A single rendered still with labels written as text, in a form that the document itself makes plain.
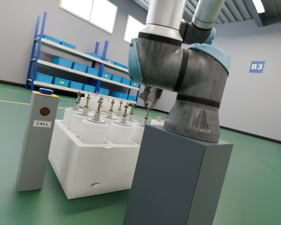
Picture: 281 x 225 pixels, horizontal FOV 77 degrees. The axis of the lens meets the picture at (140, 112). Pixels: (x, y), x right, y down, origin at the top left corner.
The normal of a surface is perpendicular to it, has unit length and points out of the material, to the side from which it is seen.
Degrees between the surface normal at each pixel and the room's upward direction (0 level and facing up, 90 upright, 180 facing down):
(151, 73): 122
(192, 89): 90
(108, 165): 90
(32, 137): 90
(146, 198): 90
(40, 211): 0
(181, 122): 72
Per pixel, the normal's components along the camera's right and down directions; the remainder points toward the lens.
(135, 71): -0.21, 0.61
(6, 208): 0.22, -0.97
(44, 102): 0.60, 0.19
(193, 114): -0.23, -0.30
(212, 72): -0.01, 0.07
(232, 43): -0.70, -0.11
